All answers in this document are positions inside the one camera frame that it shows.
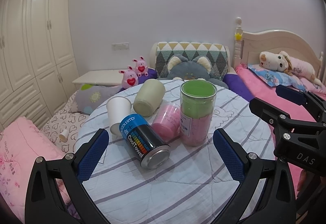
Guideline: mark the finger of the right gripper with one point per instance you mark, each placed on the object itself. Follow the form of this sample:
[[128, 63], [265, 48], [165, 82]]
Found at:
[[313, 103], [265, 112]]

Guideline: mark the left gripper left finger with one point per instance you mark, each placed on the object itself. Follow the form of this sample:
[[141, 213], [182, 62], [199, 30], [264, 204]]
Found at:
[[44, 202]]

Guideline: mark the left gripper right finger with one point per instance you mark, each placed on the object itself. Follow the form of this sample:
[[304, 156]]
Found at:
[[276, 203]]

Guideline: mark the clear jar green pink paper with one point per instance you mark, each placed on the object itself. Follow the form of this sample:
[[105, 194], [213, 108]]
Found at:
[[197, 101]]

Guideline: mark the clear cup pink paper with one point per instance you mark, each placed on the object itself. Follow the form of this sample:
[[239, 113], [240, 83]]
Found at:
[[167, 121]]

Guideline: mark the pale green ceramic cup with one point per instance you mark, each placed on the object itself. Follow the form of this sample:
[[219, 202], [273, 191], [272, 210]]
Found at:
[[149, 97]]

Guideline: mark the white paper cup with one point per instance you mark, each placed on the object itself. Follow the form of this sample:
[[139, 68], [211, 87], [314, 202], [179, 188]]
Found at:
[[118, 108]]

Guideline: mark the pink fleece blanket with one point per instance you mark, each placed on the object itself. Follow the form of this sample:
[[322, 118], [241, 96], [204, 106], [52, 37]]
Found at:
[[258, 88]]

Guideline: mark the blue cartoon pillow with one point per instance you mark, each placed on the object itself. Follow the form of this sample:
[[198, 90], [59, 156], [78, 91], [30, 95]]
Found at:
[[275, 78]]

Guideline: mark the purple blanket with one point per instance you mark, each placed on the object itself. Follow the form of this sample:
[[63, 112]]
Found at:
[[235, 84]]

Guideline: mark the cream dog plush toy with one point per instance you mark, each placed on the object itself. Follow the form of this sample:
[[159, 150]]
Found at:
[[276, 62]]

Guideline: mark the pink quilt left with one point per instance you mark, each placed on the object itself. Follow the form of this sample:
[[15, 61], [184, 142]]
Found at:
[[21, 143]]

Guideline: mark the small paper tube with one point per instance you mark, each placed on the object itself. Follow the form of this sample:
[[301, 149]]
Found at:
[[63, 136]]

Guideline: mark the cream wooden bed headboard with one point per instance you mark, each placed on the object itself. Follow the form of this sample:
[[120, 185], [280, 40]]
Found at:
[[248, 49]]

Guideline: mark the triangle patterned quilt cover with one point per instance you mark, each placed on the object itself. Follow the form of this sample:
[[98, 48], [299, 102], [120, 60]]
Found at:
[[217, 54]]

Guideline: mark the yellow star sticker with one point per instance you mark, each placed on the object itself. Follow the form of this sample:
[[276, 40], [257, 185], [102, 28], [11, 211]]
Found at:
[[238, 37]]

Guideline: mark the heart patterned sheet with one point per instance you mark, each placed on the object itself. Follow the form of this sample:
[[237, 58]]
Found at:
[[61, 120]]

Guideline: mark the grey cat plush cushion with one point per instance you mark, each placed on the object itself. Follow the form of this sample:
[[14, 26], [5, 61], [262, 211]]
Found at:
[[179, 67]]

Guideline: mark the grey flower cushion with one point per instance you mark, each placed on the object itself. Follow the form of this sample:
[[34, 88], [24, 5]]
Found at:
[[89, 97]]

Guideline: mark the black blue can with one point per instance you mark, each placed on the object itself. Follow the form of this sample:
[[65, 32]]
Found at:
[[145, 143]]

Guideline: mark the cream built-in wardrobe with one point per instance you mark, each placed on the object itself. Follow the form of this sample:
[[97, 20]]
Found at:
[[38, 64]]

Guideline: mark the pink pig plush rear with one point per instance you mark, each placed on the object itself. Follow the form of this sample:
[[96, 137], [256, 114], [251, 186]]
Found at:
[[141, 67]]

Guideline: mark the pink pig plush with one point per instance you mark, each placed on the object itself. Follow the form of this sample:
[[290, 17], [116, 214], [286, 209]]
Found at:
[[130, 78], [141, 67]]

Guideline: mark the white bedside table top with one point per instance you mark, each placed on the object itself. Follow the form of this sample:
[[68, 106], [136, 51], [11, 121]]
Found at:
[[101, 77]]

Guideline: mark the pink pig plush front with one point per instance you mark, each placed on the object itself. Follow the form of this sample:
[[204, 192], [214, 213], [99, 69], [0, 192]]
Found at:
[[130, 78]]

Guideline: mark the white wall socket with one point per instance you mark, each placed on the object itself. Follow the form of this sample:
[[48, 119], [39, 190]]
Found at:
[[120, 46]]

